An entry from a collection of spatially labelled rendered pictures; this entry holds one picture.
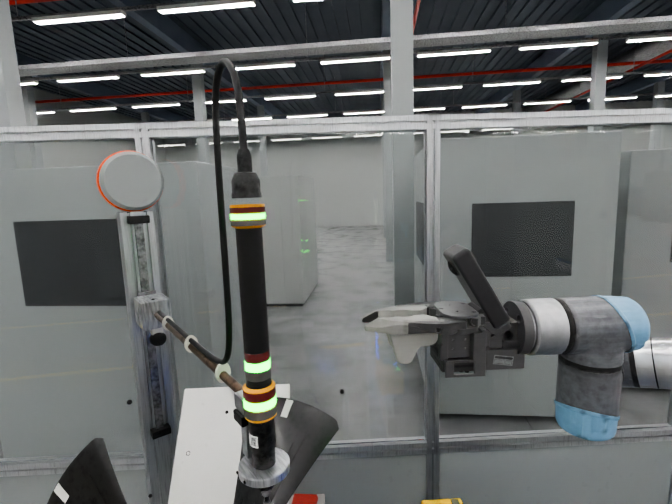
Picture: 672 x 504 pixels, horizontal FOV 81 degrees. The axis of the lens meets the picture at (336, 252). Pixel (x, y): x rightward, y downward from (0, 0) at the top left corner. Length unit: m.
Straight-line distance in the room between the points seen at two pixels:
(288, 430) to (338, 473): 0.75
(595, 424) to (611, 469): 1.16
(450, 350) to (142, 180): 0.90
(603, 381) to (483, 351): 0.16
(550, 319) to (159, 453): 1.12
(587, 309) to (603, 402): 0.12
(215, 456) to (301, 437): 0.34
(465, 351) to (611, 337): 0.18
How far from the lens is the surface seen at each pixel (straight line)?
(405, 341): 0.52
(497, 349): 0.58
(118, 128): 1.35
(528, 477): 1.69
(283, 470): 0.61
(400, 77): 4.89
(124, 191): 1.17
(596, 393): 0.64
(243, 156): 0.51
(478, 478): 1.63
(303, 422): 0.77
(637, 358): 0.76
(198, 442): 1.07
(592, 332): 0.60
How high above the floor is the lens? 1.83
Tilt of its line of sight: 8 degrees down
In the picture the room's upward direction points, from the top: 2 degrees counter-clockwise
